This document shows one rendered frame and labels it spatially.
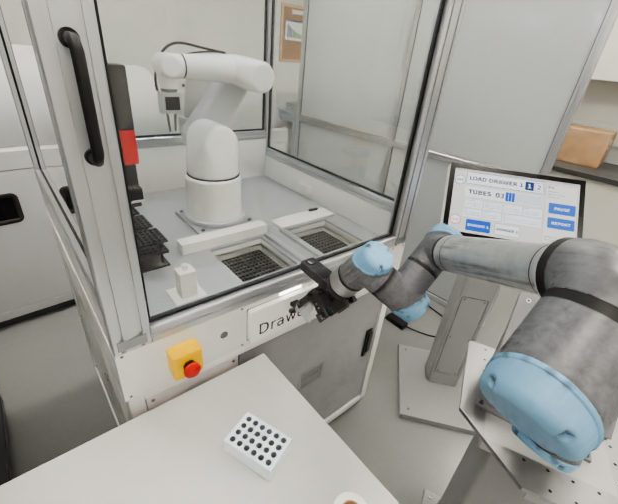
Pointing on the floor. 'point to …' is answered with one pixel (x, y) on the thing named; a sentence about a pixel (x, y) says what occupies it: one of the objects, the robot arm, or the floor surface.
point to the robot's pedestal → (482, 457)
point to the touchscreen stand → (444, 359)
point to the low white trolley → (204, 453)
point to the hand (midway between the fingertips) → (302, 305)
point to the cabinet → (335, 334)
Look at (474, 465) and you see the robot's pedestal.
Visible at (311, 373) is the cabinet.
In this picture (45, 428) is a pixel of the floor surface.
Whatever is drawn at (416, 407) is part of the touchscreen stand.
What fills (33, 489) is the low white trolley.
